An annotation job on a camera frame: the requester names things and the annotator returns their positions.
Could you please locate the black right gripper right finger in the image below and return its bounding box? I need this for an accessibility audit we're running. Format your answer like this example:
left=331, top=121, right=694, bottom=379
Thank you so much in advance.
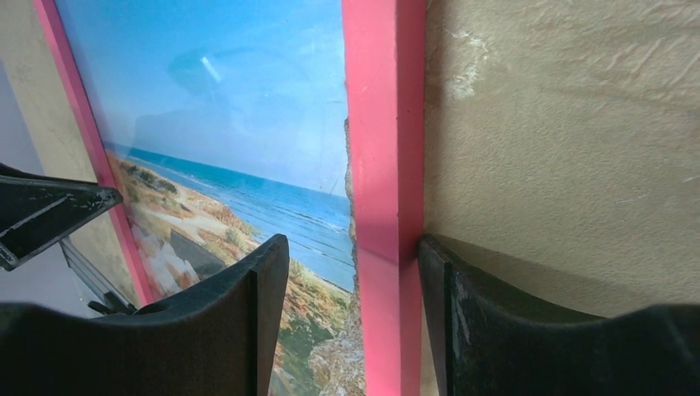
left=418, top=235, right=699, bottom=395

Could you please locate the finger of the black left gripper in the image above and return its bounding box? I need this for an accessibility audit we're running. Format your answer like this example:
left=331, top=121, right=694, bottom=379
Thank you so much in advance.
left=1, top=163, right=123, bottom=271

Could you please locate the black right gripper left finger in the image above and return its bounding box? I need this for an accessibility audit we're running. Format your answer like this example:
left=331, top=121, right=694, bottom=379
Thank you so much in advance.
left=1, top=234, right=290, bottom=395

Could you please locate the beach landscape photo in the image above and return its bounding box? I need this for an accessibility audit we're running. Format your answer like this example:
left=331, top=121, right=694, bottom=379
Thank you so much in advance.
left=55, top=1, right=366, bottom=395

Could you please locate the pink picture frame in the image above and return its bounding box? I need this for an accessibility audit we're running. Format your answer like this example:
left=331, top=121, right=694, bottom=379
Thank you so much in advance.
left=34, top=1, right=423, bottom=395

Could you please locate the aluminium rail frame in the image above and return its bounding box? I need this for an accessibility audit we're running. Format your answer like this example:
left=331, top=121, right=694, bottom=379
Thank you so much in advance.
left=59, top=238, right=137, bottom=316

